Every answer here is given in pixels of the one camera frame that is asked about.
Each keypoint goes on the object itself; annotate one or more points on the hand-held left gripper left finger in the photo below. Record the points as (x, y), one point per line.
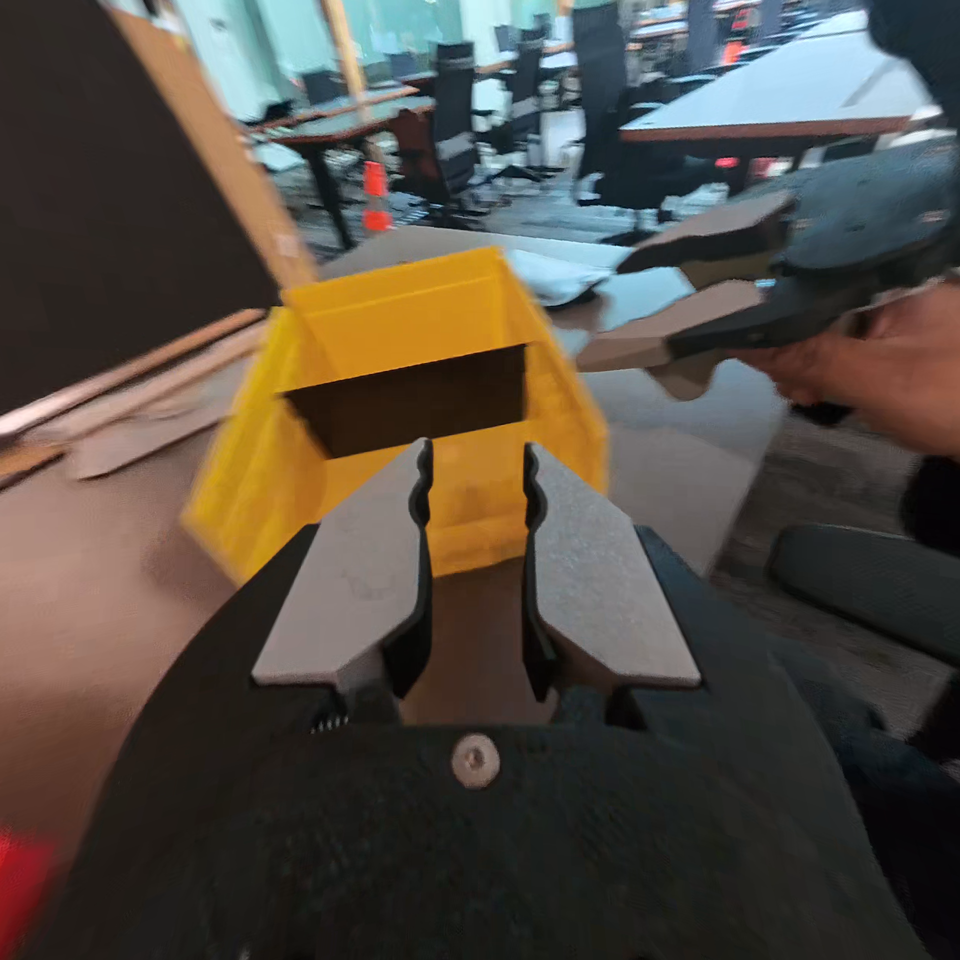
(360, 592)

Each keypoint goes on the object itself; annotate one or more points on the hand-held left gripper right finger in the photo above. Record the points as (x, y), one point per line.
(600, 592)

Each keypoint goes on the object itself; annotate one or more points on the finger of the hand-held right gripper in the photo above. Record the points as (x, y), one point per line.
(712, 232)
(675, 337)

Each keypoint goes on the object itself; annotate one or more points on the yellow plastic bin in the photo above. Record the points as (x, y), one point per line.
(465, 315)

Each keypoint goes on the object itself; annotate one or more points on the person's right hand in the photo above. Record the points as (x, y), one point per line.
(892, 375)

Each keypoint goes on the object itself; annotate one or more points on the white plastic bag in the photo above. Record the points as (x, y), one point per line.
(562, 274)

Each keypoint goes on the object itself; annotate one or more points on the grey top table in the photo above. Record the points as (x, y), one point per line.
(780, 97)

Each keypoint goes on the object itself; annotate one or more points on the black bin divider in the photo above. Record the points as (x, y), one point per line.
(420, 397)

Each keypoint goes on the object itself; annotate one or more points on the black chair armrest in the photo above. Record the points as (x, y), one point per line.
(870, 585)

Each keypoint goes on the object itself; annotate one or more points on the black office chair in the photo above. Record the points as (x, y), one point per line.
(450, 127)

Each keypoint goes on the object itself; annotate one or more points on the orange traffic cone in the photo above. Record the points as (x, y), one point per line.
(377, 199)

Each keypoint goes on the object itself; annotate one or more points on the person's dark trouser leg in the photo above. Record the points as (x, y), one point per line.
(892, 810)

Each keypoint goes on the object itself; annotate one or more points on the wooden top desk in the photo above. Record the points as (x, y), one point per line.
(337, 124)

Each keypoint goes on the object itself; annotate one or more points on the red object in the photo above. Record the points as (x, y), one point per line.
(22, 892)

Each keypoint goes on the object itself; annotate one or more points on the brown cardboard board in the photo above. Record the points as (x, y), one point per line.
(112, 187)

